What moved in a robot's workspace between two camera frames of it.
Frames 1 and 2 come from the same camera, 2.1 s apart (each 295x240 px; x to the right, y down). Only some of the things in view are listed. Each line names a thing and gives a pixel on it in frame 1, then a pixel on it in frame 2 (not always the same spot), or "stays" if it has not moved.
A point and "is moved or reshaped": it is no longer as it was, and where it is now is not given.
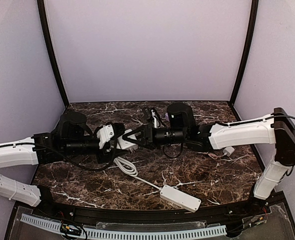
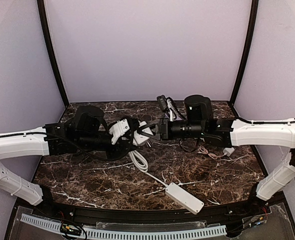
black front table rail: (156, 216) stays
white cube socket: (125, 145) is moved or reshaped
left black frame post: (48, 41) stays
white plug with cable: (129, 168) -> (141, 163)
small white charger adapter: (228, 151) stays
